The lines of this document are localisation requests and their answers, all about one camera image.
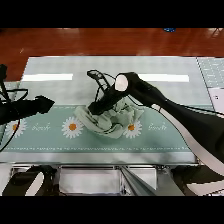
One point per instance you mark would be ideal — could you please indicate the silver frame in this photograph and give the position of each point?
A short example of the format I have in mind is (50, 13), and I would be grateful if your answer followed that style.
(93, 180)

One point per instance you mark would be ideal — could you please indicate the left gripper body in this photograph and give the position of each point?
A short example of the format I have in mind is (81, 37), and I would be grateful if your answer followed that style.
(41, 104)

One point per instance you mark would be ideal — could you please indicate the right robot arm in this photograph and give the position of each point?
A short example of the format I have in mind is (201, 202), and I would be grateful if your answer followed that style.
(200, 130)

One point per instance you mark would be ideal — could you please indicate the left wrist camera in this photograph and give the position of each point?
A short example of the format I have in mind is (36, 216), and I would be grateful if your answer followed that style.
(2, 71)

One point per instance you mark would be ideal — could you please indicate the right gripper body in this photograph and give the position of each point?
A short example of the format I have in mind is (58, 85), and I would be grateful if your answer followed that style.
(105, 101)

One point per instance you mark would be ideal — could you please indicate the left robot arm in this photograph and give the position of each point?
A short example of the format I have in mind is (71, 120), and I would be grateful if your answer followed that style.
(16, 108)

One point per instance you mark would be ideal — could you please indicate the pale green T-shirt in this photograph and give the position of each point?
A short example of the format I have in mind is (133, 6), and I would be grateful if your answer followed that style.
(113, 123)

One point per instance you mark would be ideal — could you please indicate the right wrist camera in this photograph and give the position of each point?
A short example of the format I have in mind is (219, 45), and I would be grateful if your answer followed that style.
(100, 77)

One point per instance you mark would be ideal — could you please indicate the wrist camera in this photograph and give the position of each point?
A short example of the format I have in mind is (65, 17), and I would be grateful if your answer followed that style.
(2, 71)
(100, 77)

